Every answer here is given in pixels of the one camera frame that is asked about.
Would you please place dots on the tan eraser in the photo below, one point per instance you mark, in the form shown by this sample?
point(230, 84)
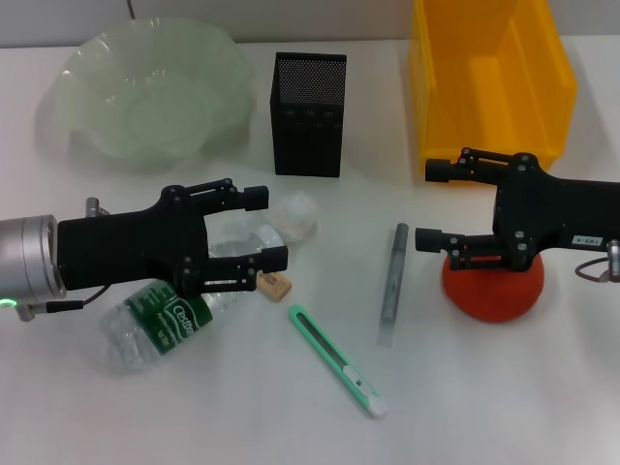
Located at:
point(278, 289)

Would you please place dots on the black mesh pen holder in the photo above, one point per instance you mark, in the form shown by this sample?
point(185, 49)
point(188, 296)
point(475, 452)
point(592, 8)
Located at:
point(307, 140)

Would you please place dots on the grey marker pen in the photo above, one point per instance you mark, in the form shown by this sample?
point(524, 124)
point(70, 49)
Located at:
point(393, 281)

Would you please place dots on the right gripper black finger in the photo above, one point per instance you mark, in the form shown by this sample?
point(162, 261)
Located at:
point(438, 170)
point(428, 239)

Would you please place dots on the clear green-label water bottle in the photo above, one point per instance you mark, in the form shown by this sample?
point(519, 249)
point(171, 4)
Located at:
point(160, 319)

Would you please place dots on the mint green utility knife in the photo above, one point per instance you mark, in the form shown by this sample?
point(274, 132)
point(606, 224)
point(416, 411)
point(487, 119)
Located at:
point(334, 356)

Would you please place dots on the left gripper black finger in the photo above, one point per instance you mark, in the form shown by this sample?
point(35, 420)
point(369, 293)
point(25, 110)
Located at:
point(254, 197)
point(271, 259)

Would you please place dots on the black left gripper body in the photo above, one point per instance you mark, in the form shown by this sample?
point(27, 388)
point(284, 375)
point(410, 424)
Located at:
point(121, 242)

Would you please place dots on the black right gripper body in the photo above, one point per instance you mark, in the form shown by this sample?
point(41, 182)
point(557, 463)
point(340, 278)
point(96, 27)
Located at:
point(557, 213)

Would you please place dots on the white paper ball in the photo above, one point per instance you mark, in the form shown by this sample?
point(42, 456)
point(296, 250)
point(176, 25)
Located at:
point(298, 208)

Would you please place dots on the pale green glass fruit plate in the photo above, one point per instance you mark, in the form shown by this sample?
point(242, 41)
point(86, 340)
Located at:
point(145, 111)

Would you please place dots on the yellow plastic bin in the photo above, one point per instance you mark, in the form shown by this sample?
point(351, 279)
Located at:
point(484, 97)

